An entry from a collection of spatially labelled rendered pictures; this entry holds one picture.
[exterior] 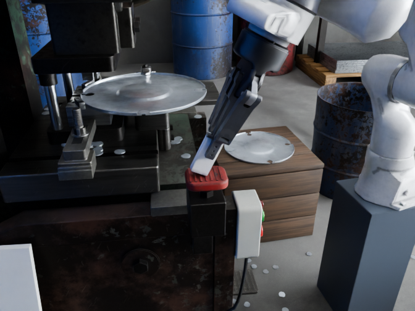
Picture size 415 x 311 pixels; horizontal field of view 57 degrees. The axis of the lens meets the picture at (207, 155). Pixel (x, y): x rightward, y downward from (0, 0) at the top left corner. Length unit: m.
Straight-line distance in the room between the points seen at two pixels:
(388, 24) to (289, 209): 1.10
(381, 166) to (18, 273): 0.90
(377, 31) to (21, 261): 0.72
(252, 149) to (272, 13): 1.12
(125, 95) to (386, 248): 0.85
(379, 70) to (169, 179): 0.61
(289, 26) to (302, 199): 1.13
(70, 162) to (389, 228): 0.87
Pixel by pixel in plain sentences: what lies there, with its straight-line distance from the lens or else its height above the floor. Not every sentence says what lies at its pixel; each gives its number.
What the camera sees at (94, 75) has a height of 0.83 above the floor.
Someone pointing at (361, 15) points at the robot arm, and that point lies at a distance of 0.59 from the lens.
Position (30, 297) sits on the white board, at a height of 0.48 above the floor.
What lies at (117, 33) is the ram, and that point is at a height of 0.93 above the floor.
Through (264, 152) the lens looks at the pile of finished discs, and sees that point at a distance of 1.56.
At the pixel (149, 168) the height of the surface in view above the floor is 0.70.
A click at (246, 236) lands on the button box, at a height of 0.56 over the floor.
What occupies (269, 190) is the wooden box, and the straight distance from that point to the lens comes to 1.50.
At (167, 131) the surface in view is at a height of 0.70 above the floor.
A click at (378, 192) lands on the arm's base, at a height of 0.48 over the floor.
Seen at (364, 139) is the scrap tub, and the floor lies 0.35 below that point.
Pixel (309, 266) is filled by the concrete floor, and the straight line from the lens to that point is 1.59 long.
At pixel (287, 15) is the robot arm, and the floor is 1.00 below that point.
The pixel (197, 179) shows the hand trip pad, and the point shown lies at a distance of 0.63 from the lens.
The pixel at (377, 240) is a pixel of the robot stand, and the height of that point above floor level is 0.35.
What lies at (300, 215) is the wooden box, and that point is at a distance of 1.64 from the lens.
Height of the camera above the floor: 1.07
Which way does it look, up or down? 28 degrees down
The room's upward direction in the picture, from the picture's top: straight up
